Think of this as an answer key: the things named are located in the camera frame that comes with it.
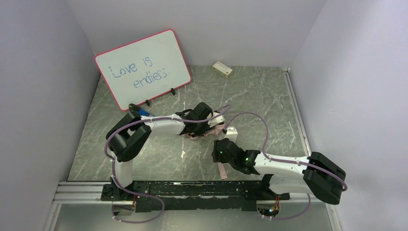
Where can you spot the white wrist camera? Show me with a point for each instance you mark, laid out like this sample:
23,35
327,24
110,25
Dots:
215,119
231,134

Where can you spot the pink framed whiteboard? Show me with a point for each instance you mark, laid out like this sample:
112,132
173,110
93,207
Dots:
144,69

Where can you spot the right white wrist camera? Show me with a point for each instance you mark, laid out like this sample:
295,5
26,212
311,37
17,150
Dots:
231,134

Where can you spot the blue stapler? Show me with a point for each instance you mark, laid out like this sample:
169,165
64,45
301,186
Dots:
140,111

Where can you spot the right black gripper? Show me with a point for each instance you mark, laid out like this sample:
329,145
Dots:
220,150

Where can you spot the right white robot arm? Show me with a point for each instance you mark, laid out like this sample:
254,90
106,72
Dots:
316,174

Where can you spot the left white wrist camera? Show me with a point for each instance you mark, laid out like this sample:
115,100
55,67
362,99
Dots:
215,119

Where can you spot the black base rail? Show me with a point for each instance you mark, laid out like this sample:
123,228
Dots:
191,195

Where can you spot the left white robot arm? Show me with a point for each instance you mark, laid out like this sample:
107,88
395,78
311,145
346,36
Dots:
127,138

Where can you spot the small white cardboard box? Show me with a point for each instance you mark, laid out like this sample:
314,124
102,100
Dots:
222,69

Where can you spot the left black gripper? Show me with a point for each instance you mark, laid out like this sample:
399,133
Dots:
197,128

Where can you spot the pink and black folding umbrella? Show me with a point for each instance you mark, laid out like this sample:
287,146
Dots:
213,131

